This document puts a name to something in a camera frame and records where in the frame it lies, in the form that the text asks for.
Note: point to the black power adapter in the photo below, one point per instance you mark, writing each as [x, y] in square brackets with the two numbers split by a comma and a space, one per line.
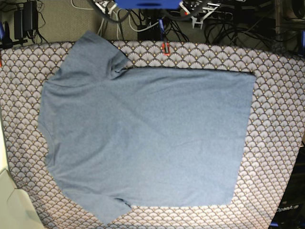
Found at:
[26, 20]

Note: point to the black power strip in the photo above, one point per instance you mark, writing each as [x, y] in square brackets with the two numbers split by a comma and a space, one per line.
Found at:
[212, 14]

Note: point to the fan-patterned table cloth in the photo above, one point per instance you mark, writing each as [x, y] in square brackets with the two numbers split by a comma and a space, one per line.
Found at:
[274, 134]

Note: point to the black OpenArm box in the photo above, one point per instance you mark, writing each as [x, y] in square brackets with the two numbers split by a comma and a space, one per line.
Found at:
[291, 211]

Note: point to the blue T-shirt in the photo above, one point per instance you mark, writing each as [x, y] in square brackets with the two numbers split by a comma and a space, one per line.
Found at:
[163, 137]

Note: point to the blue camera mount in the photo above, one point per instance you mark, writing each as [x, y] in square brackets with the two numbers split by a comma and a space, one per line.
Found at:
[148, 4]

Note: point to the red table clamp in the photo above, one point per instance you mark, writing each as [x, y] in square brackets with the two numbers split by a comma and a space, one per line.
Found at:
[166, 48]

